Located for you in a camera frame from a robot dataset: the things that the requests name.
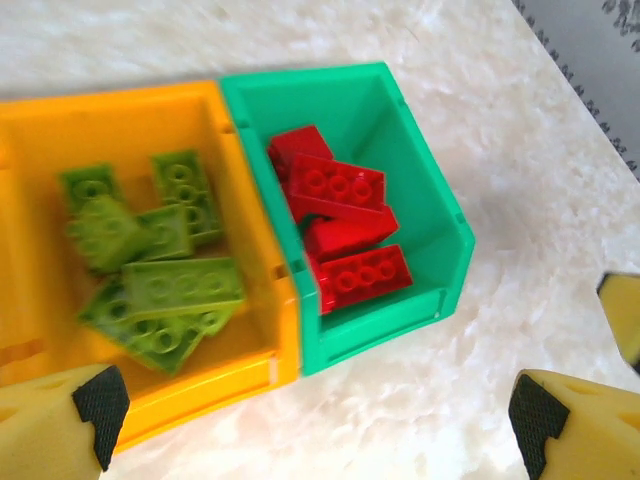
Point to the red lego brick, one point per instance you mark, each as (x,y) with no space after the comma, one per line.
(367,277)
(300,142)
(350,235)
(340,187)
(320,295)

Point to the green plastic bin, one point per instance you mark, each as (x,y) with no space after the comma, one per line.
(375,115)

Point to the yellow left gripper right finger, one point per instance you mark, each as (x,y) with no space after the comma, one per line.
(600,440)

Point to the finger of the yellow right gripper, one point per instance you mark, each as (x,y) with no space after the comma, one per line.
(625,315)

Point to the orange plastic bin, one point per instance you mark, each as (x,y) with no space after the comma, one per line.
(100,125)

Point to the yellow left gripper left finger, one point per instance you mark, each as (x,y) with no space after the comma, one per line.
(40,430)

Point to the small lime green lego brick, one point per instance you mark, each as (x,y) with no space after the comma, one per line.
(167,232)

